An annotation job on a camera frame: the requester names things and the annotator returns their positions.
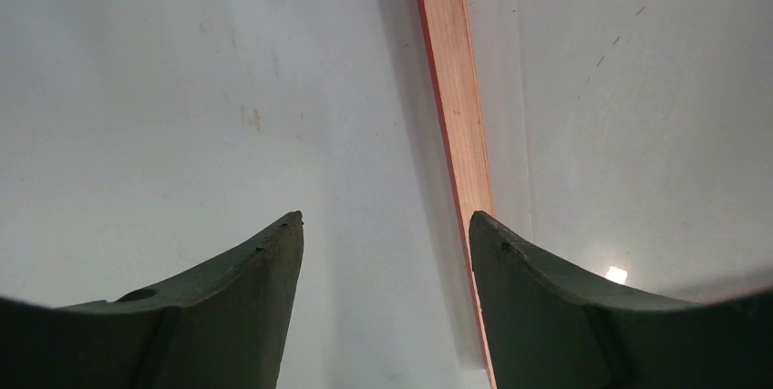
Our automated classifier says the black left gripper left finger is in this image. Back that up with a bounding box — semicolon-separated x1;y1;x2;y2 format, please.
1;211;304;388

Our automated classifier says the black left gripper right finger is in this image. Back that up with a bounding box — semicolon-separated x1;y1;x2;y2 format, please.
469;211;772;388

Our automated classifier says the orange wooden picture frame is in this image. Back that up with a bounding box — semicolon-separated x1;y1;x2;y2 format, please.
417;0;497;388

